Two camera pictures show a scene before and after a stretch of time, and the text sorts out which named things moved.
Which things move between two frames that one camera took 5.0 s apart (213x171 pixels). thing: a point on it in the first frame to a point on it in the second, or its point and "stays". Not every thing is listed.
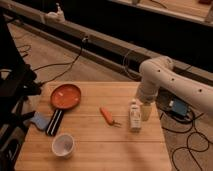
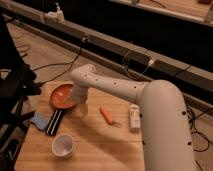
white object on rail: x=55 y=17 stays
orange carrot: x=108 y=116 stays
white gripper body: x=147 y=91 to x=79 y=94
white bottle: x=135 y=116 stays
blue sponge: x=41 y=120 stays
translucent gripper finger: x=146 y=112 to x=84 y=109
